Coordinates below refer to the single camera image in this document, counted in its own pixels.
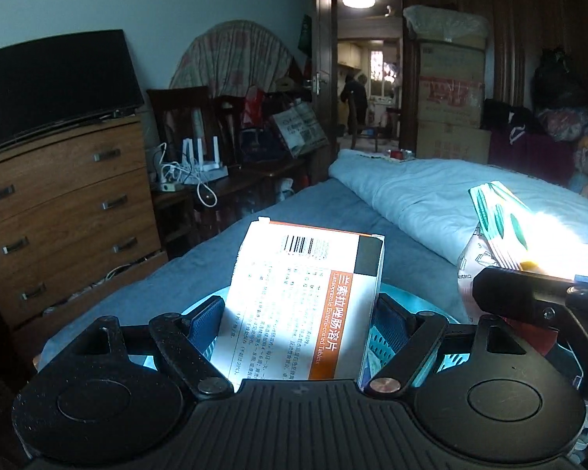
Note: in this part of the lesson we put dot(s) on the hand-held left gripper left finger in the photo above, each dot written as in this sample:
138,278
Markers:
206,325

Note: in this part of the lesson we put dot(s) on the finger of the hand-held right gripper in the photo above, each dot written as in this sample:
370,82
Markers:
519,293

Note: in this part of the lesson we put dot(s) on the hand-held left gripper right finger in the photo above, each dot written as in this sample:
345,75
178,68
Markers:
392,325

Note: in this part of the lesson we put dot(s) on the green and white packet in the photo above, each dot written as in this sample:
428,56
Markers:
495,225

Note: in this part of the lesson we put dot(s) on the white and orange medicine box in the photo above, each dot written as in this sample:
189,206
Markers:
294,303

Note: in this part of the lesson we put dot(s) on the maroon cloth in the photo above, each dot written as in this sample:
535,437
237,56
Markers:
534,161

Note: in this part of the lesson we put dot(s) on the light blue quilt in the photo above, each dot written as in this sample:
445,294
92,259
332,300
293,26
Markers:
421,196

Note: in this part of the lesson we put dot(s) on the dark wooden side table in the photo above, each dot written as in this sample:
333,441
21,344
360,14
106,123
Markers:
235,191

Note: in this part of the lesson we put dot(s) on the blue bed sheet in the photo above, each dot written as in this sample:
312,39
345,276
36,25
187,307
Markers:
313,205

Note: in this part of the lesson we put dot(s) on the white power strip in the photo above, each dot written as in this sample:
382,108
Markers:
170,186

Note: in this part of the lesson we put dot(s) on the white router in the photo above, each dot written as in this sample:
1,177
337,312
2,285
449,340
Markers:
206,169

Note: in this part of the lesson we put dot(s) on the white plastic bag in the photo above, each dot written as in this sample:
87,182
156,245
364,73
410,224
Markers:
285,190

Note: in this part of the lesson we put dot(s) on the large cardboard box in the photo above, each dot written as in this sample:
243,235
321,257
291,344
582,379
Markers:
453,143

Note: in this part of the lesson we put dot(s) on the small red box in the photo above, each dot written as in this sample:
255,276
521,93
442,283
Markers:
402,154

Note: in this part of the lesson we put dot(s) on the wooden dresser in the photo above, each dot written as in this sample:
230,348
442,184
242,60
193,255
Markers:
63,215

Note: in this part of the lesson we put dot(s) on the dark blue bag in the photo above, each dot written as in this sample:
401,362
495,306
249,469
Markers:
259,146

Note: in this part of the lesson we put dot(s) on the red printed cardboard box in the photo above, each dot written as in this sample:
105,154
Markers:
451,103

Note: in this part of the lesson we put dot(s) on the dark wooden chair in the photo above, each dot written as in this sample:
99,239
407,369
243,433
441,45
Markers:
181,112

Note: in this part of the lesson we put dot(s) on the black backpack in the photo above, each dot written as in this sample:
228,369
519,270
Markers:
558,81

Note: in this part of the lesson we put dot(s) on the white printed shopping bag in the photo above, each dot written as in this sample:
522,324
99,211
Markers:
299,129

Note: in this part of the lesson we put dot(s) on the red bag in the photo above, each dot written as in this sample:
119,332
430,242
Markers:
253,105

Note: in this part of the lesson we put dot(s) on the plain cardboard box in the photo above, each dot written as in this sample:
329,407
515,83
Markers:
451,61

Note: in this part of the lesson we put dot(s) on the floral cloth cover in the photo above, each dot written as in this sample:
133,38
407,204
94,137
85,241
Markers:
235,54

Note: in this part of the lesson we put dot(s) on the clear plastic bag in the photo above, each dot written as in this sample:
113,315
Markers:
446,24

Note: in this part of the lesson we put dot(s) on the black television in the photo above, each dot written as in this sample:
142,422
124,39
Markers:
54,83

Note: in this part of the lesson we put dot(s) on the dark wooden door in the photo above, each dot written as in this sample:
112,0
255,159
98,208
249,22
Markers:
323,34

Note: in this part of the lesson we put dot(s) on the round ceiling lamp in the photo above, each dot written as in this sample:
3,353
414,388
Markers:
358,0

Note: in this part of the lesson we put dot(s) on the green wall hanging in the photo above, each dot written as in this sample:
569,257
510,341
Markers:
305,34

